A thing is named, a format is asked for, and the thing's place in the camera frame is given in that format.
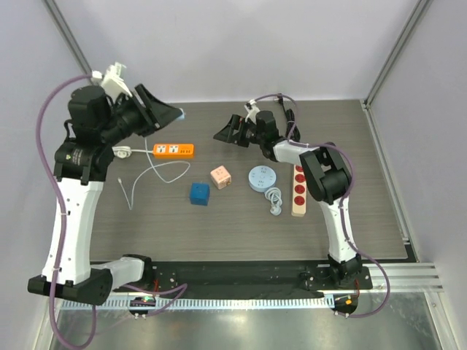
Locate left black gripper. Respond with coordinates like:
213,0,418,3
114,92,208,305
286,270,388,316
100,85,182,147

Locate orange power strip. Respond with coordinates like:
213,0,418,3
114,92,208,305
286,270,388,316
153,144,195,160

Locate beige cube socket adapter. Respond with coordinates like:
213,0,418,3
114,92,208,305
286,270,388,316
210,166,232,190

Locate light blue round power socket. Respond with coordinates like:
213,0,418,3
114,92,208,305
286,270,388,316
248,166,282,216

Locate blue cube socket adapter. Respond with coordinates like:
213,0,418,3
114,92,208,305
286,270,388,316
189,182,210,206

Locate beige power strip red sockets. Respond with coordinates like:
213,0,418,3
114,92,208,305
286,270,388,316
291,166,306,217

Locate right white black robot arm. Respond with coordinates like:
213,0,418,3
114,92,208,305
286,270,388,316
213,111,363,289

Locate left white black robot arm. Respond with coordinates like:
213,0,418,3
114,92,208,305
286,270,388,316
27,85,183,306

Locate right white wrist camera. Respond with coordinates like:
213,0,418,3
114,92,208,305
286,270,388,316
244,99,260,124

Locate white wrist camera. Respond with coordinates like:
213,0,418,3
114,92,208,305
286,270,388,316
91,62,133,101
244,99,260,124

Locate black power cord with plug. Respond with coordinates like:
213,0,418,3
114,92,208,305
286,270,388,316
271,92,302,143

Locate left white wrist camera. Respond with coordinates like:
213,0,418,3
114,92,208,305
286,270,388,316
91,62,133,101

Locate thin white charging cable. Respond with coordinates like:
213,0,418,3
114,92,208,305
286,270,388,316
117,140,191,211

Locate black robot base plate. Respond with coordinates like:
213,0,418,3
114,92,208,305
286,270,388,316
132,260,373,300

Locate white slotted cable duct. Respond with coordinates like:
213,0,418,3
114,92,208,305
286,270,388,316
60,297,335,311

